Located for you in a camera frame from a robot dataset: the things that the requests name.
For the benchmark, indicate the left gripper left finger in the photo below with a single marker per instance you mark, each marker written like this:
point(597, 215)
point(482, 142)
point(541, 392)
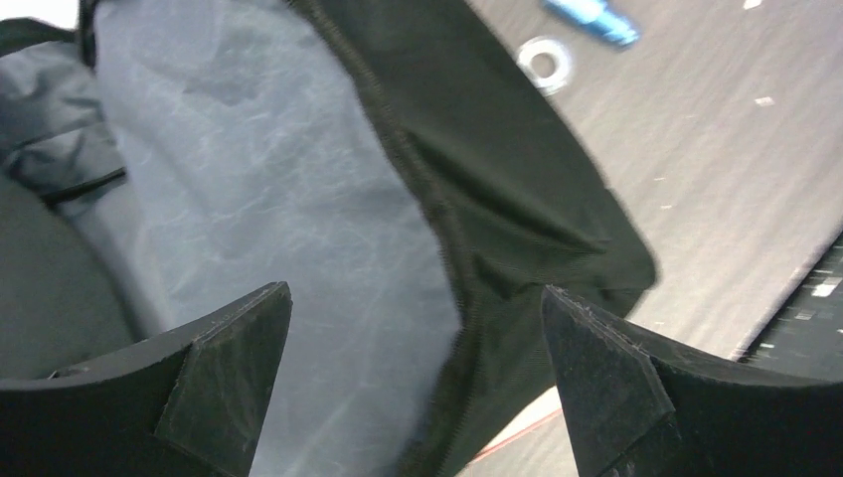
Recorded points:
point(187, 402)

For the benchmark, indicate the blue marker pen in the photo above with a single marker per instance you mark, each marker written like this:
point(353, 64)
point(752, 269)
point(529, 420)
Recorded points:
point(598, 19)

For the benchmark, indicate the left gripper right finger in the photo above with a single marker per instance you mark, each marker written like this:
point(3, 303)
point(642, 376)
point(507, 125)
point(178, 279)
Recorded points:
point(637, 403)

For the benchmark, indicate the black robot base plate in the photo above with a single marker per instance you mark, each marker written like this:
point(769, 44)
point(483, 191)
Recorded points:
point(804, 336)

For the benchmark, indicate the black student backpack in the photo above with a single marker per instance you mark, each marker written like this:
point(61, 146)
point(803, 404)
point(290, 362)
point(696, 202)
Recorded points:
point(387, 160)

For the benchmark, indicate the clear tape roll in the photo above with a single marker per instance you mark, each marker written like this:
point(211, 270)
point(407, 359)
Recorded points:
point(547, 63)

